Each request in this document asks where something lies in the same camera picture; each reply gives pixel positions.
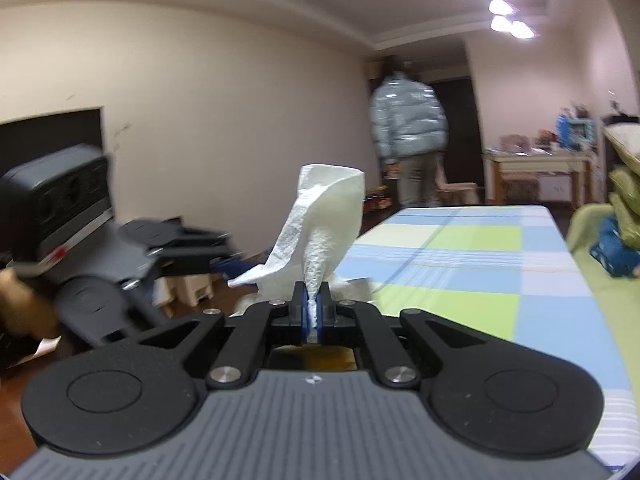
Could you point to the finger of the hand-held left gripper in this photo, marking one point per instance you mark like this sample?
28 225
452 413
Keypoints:
195 252

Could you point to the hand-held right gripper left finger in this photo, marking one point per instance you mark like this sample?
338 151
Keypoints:
301 312

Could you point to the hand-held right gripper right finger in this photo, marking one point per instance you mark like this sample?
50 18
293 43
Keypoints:
325 317

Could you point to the white paper towel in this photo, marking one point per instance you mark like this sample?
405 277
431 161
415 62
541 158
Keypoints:
325 220

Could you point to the person's left hand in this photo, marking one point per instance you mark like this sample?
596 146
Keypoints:
25 305

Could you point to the beige pedal trash bin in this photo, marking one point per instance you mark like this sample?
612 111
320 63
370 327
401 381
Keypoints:
192 287

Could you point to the black flat television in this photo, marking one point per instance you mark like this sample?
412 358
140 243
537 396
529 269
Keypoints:
45 135

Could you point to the row of drink bottles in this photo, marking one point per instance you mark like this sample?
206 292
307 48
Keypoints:
377 199

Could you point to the checkered tablecloth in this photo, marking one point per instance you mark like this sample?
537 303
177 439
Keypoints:
465 270

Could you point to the wooden chair with beige cover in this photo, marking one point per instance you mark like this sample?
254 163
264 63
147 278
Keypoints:
457 190

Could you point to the dark entrance door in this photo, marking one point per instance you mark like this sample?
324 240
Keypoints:
462 135

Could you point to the chair with patterned cover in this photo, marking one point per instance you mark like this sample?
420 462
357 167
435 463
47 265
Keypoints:
520 187

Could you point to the white wooden dining table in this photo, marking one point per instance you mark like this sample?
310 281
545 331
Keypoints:
540 162

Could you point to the green sofa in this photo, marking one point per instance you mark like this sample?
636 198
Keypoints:
610 340

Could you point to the blue printed blanket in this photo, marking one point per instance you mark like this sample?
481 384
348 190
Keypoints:
612 247

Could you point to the light blue toaster oven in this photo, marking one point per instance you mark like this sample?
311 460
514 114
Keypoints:
577 132

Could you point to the beige pillow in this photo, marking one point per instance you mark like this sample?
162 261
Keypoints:
625 142

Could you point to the dark wooden side cabinet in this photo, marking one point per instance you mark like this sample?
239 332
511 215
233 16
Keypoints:
617 119

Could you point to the three-bulb ceiling lamp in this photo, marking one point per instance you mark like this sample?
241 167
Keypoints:
507 10

